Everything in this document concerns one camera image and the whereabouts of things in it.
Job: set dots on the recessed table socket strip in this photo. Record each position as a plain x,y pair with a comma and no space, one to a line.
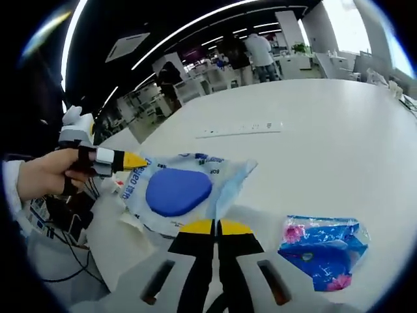
241,129

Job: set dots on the green potted plant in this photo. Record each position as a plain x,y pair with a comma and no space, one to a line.
300,48

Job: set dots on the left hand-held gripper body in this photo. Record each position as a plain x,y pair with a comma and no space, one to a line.
76,130

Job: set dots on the ceiling air vent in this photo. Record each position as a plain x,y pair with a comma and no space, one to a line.
127,47

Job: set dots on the white table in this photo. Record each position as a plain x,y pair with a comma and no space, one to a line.
309,156

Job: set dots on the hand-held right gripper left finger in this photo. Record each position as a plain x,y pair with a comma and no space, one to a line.
195,247

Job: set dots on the person's left hand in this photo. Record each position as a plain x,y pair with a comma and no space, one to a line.
49,172

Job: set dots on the wet wipes pack blue lid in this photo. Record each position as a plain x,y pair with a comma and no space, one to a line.
177,192

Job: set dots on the blue flowered tissue pack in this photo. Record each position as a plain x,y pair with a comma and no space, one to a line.
322,251

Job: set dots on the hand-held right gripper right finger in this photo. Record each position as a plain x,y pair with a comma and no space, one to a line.
238,247

